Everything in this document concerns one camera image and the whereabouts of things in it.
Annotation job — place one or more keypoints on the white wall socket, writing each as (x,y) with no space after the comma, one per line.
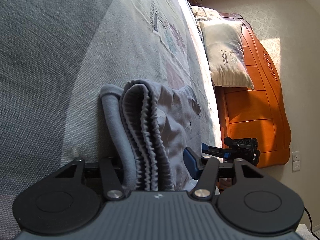
(296,166)

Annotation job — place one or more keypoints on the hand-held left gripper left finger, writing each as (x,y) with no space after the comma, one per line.
(110,171)

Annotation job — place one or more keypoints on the small cream pillow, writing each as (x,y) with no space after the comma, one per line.
(205,13)

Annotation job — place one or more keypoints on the grey pants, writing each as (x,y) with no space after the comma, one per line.
(155,130)

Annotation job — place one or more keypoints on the large cream pillow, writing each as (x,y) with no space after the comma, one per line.
(227,55)

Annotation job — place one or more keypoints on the bed with patchwork sheet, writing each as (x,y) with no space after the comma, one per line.
(62,55)

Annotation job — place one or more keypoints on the white wall switch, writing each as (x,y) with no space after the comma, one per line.
(295,155)

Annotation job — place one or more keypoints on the wooden headboard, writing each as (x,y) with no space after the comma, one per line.
(255,110)

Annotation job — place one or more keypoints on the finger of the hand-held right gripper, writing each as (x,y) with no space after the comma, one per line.
(212,151)

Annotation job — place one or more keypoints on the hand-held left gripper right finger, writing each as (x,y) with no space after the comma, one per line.
(192,162)

